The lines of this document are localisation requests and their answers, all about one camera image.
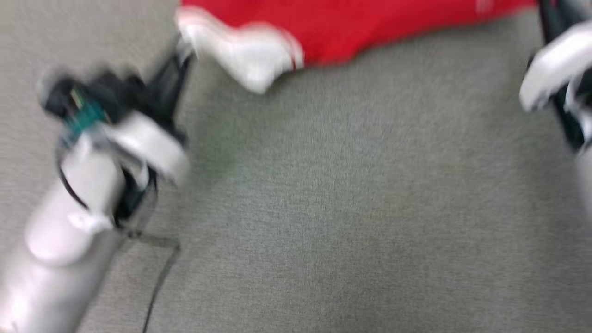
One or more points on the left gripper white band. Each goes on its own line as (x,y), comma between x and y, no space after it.
(148,143)

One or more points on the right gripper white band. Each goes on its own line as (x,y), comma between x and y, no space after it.
(559,60)

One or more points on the red and white garment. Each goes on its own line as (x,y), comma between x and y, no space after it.
(370,27)

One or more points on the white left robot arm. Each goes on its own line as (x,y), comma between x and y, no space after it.
(60,240)

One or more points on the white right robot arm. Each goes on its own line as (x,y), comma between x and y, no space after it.
(580,138)

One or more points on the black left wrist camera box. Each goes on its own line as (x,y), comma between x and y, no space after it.
(106,95)

